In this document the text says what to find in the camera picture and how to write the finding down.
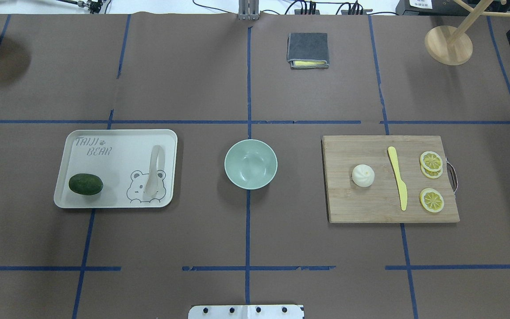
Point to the hidden lemon slice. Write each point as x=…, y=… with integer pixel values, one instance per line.
x=431, y=174

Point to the white plastic spoon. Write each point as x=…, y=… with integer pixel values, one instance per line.
x=154, y=187

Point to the light green bowl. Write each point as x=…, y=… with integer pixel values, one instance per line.
x=251, y=164

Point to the yellow plastic knife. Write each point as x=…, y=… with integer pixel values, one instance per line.
x=402, y=187

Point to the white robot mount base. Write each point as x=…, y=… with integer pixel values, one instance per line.
x=262, y=311

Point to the green avocado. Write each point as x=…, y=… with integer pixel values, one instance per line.
x=85, y=184

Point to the cream bear-print tray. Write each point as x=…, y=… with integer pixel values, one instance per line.
x=121, y=158

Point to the upper lemon slice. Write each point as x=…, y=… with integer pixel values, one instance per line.
x=431, y=161

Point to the wooden cutting board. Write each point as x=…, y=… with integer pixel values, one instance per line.
x=379, y=203

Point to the grey folded cloth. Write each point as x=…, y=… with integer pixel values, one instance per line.
x=308, y=50

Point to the wooden mug tree stand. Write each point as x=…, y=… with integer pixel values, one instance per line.
x=451, y=45

